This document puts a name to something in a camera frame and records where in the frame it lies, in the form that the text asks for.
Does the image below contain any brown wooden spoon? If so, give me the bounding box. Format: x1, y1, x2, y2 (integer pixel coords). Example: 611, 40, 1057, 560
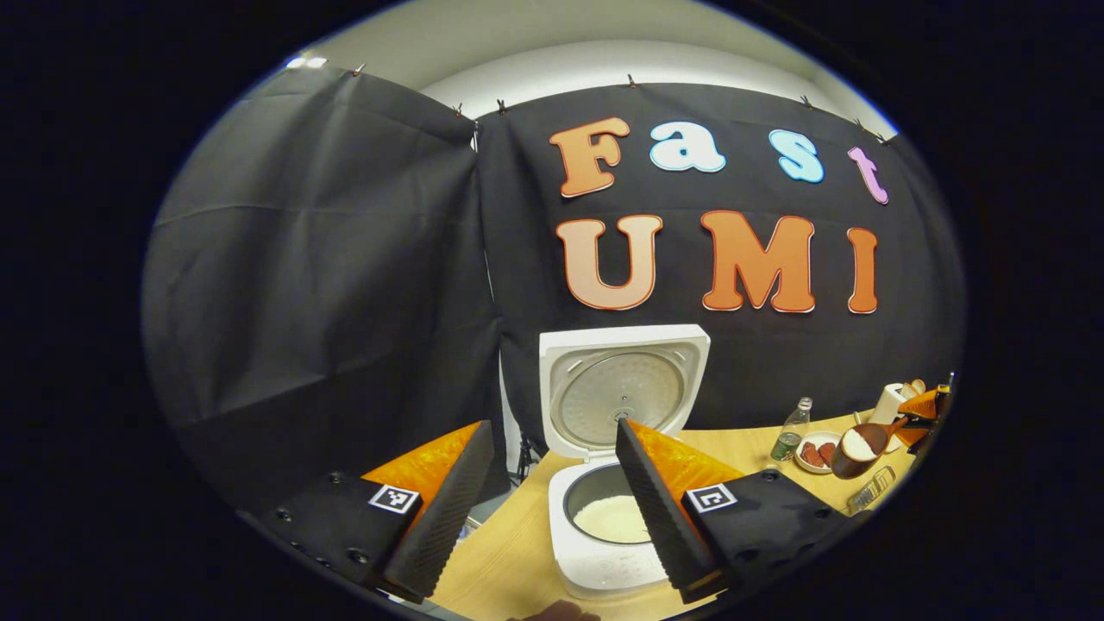
831, 417, 913, 480

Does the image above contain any wire chopstick holder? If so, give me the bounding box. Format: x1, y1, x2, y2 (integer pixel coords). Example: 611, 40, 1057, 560
848, 466, 899, 517

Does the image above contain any white rice heap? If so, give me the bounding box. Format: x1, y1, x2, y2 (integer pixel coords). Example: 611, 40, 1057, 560
573, 494, 650, 544

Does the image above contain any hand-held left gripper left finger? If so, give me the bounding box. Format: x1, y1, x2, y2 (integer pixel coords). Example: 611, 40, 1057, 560
237, 421, 496, 604

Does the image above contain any white oval plate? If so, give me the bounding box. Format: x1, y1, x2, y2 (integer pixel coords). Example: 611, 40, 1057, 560
793, 431, 843, 474

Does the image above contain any white toaster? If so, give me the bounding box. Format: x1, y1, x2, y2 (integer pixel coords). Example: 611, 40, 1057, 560
869, 384, 907, 426

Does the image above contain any white rice cooker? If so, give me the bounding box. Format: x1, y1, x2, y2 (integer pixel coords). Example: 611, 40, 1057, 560
539, 324, 712, 601

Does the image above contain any black backdrop cloth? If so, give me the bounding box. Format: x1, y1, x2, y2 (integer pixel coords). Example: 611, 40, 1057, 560
141, 65, 965, 518

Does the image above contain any clear plastic water bottle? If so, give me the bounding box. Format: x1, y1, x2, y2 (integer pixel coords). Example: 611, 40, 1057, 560
770, 397, 813, 463

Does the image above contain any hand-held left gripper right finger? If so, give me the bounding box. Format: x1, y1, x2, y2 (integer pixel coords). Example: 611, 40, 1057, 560
615, 419, 866, 604

